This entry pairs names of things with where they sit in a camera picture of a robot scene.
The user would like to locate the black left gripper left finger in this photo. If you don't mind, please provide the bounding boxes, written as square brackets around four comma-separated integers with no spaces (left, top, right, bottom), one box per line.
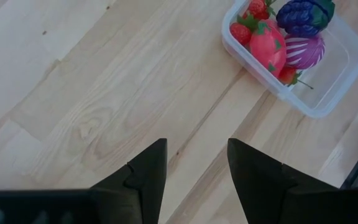
[90,138,168,224]

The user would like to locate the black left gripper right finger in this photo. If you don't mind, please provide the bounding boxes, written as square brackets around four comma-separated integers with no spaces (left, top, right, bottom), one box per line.
[227,138,338,224]

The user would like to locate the small toy strawberry with stem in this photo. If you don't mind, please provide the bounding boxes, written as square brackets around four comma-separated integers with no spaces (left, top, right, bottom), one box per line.
[277,65,314,90]

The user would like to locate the purple white striped toy onion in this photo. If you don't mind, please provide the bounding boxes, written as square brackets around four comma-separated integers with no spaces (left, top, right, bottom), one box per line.
[283,33,326,70]

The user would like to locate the large red toy strawberry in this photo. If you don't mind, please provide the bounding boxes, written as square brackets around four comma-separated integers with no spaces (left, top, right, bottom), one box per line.
[249,19,288,78]

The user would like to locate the small red toy strawberry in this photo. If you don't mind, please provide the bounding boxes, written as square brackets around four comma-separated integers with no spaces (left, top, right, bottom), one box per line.
[229,21,253,47]
[242,0,276,21]

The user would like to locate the purple toy grape bunch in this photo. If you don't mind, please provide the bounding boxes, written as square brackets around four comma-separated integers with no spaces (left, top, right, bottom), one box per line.
[275,0,336,39]

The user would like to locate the clear plastic tupperware container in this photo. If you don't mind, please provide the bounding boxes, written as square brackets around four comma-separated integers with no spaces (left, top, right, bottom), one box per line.
[221,0,358,119]

